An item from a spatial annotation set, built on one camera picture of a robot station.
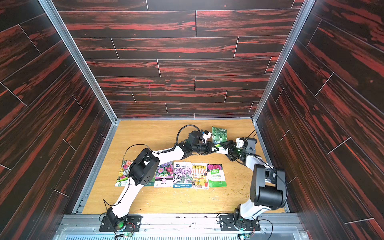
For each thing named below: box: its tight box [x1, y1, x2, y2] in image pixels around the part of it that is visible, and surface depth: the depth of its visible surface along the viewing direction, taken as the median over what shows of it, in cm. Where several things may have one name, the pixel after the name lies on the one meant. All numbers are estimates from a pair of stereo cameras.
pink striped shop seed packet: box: [191, 162, 209, 190], surface depth 92 cm
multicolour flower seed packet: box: [114, 160, 134, 187], surface depth 93 cm
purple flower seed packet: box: [172, 161, 193, 188], surface depth 92 cm
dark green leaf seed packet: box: [212, 126, 228, 145], surface depth 96 cm
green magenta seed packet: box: [206, 163, 227, 188], surface depth 92 cm
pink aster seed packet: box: [154, 161, 174, 188], surface depth 90 cm
